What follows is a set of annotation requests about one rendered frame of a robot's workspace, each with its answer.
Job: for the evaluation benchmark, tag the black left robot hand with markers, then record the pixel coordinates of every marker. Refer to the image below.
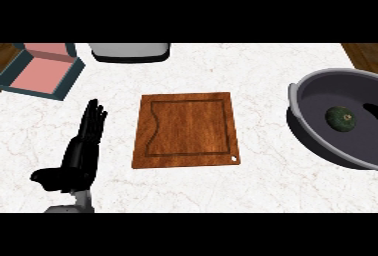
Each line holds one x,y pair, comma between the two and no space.
81,156

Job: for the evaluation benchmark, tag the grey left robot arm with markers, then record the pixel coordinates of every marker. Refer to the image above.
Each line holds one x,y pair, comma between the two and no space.
74,204

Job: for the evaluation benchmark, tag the brown wooden cutting board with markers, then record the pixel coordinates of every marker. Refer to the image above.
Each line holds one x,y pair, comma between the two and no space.
186,130

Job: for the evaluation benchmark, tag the grey metal pot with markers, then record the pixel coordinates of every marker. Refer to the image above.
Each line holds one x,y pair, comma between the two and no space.
319,100

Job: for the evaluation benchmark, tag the dark green squash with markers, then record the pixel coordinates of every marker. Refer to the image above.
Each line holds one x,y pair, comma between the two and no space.
339,118

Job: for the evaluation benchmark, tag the teal and pink open box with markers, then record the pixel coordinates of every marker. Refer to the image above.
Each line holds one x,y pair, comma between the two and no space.
41,71

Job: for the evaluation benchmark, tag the white and black appliance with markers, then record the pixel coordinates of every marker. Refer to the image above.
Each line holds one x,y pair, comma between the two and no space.
130,51

